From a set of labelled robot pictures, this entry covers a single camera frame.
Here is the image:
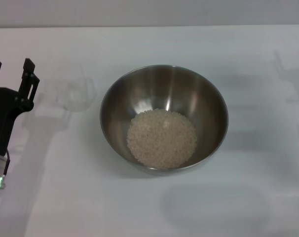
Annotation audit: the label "clear plastic measuring cup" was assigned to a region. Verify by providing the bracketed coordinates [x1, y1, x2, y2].
[44, 63, 95, 113]

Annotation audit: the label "stainless steel bowl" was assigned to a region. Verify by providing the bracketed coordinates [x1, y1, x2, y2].
[99, 64, 229, 176]

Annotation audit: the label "white rice grains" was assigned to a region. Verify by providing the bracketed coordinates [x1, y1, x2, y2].
[126, 110, 198, 170]

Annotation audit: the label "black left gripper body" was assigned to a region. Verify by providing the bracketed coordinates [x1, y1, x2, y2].
[0, 86, 33, 157]

